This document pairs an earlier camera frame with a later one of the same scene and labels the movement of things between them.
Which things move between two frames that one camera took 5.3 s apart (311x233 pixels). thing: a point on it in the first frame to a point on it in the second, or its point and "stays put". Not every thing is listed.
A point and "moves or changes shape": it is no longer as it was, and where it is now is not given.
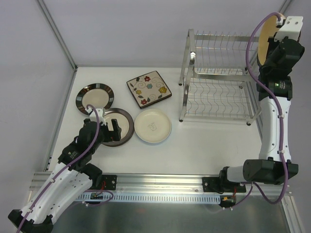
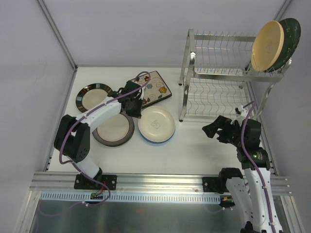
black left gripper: [108, 132] to [131, 88]
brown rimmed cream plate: [124, 121] stays put
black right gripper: [271, 45] to [221, 128]
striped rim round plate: [99, 95] stays put
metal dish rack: [216, 82] stays put
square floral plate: [148, 89] stays put
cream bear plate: [153, 125] moves or changes shape
